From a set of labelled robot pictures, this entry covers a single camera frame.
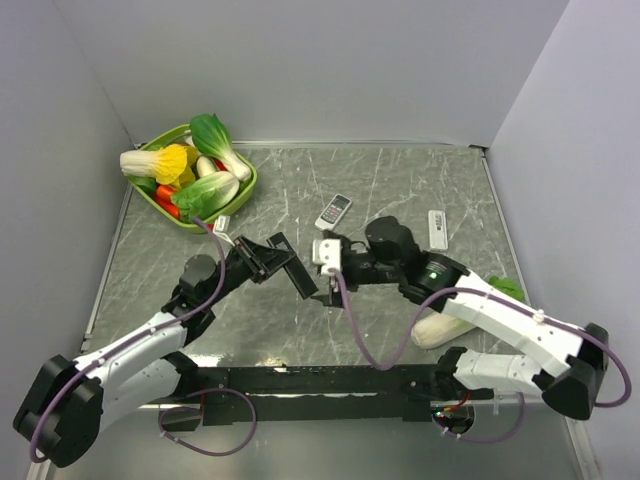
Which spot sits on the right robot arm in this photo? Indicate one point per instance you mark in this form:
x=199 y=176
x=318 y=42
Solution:
x=562 y=363

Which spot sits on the green plastic basket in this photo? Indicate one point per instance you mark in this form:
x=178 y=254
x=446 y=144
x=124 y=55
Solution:
x=243 y=195

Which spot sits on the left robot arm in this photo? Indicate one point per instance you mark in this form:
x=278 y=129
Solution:
x=71 y=401

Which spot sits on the orange carrot toy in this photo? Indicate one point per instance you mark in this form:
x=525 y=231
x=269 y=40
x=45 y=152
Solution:
x=163 y=197

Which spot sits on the grey white remote control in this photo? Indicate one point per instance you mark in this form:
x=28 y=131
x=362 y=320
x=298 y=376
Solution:
x=333 y=213

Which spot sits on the white napa cabbage toy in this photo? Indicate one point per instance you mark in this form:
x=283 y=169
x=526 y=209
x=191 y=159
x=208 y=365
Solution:
x=437 y=329

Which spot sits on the yellow napa cabbage toy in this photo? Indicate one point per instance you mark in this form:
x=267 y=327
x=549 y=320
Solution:
x=171 y=165

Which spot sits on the green bok choy toy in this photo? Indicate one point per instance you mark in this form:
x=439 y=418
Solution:
x=211 y=138

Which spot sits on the black slim remote control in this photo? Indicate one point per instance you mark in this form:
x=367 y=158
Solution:
x=294 y=268

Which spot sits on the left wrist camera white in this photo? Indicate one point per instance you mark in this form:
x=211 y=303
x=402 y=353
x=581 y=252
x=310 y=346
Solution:
x=220 y=228

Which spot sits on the black base bar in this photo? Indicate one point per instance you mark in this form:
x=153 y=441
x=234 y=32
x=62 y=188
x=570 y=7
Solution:
x=301 y=393

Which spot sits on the white radish toy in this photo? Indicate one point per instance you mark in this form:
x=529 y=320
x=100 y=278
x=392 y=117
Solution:
x=205 y=167

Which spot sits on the green lettuce cabbage toy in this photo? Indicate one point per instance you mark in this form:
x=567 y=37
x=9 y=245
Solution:
x=206 y=196

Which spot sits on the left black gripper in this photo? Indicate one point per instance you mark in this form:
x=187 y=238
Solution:
x=261 y=260

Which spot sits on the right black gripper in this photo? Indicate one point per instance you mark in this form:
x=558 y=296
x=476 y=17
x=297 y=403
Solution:
x=333 y=298

